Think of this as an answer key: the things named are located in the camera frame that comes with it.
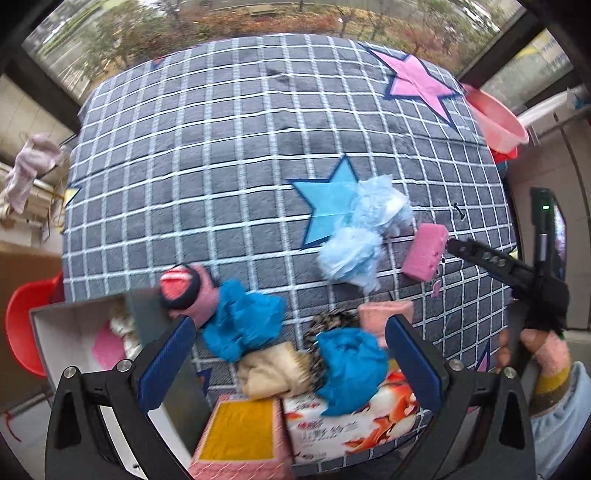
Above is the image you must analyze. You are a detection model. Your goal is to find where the leopard print cloth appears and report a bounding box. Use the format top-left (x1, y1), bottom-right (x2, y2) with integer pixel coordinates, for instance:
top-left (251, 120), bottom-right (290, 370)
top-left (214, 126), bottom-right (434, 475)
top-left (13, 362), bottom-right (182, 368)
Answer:
top-left (300, 310), bottom-right (361, 384)

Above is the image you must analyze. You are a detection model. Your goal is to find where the pink sponge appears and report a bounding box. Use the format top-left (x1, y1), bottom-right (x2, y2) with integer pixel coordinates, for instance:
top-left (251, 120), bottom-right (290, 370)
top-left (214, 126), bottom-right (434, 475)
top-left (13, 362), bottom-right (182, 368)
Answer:
top-left (358, 299), bottom-right (415, 349)
top-left (401, 224), bottom-right (450, 281)

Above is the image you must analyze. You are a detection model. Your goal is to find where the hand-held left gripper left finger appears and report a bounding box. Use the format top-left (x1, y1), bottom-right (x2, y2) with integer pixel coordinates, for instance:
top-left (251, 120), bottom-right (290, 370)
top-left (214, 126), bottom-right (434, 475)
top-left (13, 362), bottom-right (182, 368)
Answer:
top-left (45, 315), bottom-right (199, 480)

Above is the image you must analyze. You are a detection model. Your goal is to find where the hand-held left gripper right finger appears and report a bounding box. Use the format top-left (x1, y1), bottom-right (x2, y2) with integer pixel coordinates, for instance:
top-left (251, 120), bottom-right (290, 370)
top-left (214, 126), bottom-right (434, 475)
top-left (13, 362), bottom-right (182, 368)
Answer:
top-left (384, 314), bottom-right (536, 480)

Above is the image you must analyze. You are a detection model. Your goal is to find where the light blue mesh cloth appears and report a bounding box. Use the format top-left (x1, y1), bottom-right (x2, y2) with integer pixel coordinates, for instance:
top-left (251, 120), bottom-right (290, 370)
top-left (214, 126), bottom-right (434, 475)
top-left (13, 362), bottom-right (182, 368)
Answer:
top-left (316, 226), bottom-right (384, 294)

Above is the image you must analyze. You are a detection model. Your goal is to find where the white drying rack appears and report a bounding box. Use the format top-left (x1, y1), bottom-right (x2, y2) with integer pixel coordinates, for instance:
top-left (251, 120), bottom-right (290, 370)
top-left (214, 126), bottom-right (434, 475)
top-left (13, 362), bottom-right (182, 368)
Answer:
top-left (0, 175), bottom-right (60, 228)

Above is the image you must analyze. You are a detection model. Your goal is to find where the white and blue cloth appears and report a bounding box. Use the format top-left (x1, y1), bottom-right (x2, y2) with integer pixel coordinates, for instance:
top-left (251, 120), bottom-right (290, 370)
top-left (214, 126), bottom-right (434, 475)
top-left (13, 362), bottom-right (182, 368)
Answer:
top-left (351, 174), bottom-right (414, 236)

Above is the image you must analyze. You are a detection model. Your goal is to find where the cream fuzzy cloth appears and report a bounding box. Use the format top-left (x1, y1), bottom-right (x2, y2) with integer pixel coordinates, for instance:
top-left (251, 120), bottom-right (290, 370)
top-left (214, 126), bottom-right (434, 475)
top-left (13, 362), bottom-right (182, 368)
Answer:
top-left (108, 295), bottom-right (141, 358)

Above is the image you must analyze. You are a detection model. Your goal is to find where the white tissue pack orange print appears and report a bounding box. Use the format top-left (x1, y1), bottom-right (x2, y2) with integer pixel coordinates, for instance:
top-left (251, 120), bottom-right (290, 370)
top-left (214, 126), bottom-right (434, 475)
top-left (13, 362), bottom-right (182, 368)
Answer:
top-left (281, 357), bottom-right (432, 464)

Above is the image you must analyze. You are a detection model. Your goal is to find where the person's right hand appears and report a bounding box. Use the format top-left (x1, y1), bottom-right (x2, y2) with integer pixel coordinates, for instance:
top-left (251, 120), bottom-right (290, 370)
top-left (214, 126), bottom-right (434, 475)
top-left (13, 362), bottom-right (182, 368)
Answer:
top-left (497, 323), bottom-right (550, 372)

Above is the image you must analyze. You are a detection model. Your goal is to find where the white metal bar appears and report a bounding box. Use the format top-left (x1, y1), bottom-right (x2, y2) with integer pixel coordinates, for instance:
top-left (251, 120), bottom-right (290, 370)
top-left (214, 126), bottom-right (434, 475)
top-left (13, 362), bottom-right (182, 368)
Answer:
top-left (516, 88), bottom-right (585, 132)

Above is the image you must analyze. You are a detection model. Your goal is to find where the pink tissue pack yellow label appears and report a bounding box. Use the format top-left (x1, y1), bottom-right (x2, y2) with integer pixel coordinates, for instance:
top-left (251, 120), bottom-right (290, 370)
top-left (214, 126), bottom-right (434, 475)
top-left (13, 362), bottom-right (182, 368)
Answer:
top-left (188, 394), bottom-right (296, 480)

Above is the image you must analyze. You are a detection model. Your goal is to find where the beige cloth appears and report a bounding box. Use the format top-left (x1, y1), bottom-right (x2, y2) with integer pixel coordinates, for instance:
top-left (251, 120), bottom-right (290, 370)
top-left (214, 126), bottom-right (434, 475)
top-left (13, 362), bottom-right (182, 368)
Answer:
top-left (236, 344), bottom-right (311, 400)

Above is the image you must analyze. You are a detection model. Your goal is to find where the white grey storage box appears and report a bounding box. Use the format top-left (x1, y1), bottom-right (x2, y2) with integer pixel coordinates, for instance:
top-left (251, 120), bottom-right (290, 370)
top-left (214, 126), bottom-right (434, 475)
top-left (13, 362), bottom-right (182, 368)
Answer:
top-left (28, 286), bottom-right (211, 480)

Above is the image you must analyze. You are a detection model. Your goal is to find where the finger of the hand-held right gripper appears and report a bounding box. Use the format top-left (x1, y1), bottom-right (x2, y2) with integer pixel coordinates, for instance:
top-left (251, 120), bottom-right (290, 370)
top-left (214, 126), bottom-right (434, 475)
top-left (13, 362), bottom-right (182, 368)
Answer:
top-left (447, 237), bottom-right (539, 289)

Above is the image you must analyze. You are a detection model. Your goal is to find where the grey checked star blanket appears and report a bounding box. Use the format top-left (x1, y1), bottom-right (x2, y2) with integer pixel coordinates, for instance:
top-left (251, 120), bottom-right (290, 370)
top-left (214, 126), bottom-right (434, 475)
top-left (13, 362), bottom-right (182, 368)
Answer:
top-left (60, 34), bottom-right (520, 476)

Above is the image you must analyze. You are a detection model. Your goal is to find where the pink plastic basin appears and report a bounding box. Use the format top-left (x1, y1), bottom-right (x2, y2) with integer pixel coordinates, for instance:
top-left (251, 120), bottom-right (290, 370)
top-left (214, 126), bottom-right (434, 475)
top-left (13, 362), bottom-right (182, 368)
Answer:
top-left (462, 83), bottom-right (530, 151)

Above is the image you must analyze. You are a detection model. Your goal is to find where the red plastic basin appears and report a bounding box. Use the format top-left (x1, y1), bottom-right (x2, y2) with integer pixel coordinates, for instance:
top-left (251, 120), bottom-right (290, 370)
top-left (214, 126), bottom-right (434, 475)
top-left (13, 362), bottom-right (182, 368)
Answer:
top-left (489, 145), bottom-right (520, 165)

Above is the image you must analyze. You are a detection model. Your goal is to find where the pink hanging cloth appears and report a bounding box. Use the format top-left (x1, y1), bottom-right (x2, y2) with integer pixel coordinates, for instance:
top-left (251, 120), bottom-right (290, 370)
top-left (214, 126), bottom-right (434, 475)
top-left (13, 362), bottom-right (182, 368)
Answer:
top-left (2, 133), bottom-right (65, 213)

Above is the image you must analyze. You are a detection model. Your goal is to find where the red plastic stool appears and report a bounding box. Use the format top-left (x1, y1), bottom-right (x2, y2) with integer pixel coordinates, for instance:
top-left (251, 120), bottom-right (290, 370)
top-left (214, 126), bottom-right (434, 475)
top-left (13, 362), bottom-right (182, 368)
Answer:
top-left (6, 272), bottom-right (65, 379)

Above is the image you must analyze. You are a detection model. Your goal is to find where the pink striped knit sock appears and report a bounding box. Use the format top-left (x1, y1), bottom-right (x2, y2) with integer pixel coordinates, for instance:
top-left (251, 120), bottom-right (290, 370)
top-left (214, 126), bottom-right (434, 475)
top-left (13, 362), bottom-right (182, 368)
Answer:
top-left (159, 263), bottom-right (220, 330)

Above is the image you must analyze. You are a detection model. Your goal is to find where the pink cloth in box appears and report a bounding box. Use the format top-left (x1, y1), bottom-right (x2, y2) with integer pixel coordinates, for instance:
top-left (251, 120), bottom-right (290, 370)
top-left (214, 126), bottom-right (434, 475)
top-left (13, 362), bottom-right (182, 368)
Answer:
top-left (91, 330), bottom-right (127, 370)

